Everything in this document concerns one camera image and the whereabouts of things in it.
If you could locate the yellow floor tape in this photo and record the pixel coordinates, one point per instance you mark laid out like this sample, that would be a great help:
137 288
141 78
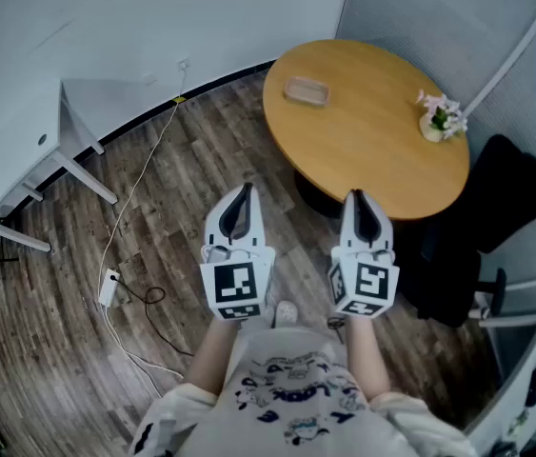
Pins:
179 99

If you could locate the white desk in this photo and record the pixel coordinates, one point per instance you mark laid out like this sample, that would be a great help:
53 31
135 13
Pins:
15 150

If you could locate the black office chair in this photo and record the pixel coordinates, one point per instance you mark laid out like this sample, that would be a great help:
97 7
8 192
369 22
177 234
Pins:
505 193

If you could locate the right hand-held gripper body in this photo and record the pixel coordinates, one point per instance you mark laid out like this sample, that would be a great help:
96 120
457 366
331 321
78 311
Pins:
367 281

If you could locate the person's left forearm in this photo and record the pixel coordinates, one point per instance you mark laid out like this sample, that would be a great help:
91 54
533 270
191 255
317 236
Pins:
210 355

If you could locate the white wall socket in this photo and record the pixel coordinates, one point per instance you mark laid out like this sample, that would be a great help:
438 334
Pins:
183 64

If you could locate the white cabinet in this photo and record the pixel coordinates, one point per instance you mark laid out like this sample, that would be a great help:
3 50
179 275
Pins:
520 388

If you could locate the potted pink flowers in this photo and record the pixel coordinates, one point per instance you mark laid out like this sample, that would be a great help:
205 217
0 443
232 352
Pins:
439 119

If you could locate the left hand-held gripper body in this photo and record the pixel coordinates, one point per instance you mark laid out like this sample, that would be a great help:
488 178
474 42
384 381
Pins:
234 281

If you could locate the person's printed white shirt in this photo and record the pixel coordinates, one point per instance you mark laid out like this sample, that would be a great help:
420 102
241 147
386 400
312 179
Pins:
296 422

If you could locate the person's right forearm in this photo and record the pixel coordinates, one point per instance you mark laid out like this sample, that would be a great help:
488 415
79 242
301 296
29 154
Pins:
367 355

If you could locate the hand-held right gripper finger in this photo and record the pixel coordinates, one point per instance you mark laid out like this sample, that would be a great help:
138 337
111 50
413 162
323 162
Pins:
384 231
349 222

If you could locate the person's right shoe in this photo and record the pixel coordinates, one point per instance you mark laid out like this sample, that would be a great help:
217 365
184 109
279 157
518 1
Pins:
286 312

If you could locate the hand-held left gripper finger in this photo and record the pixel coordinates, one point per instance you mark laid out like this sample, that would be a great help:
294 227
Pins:
212 224
255 222

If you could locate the white power strip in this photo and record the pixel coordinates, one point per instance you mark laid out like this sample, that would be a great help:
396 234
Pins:
108 288

